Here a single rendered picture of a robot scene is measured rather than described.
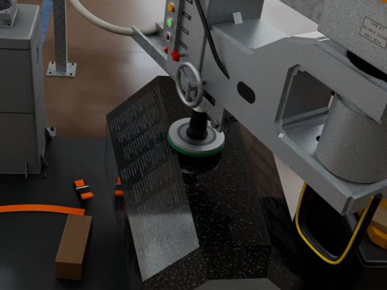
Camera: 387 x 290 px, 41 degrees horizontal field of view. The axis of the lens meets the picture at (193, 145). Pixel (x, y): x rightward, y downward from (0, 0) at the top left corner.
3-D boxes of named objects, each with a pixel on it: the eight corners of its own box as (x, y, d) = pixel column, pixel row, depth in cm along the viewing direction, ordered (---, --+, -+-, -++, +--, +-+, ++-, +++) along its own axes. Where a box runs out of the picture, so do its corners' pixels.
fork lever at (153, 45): (264, 123, 177) (267, 111, 174) (217, 136, 167) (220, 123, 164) (164, 31, 219) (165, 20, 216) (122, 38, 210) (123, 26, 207)
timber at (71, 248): (68, 230, 263) (68, 213, 255) (92, 232, 263) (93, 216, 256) (55, 278, 239) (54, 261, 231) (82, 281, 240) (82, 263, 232)
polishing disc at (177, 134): (231, 150, 194) (232, 148, 193) (177, 156, 187) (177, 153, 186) (213, 118, 210) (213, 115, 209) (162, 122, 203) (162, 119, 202)
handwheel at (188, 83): (220, 111, 167) (228, 70, 158) (194, 118, 162) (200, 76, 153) (196, 88, 177) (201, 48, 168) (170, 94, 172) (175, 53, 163)
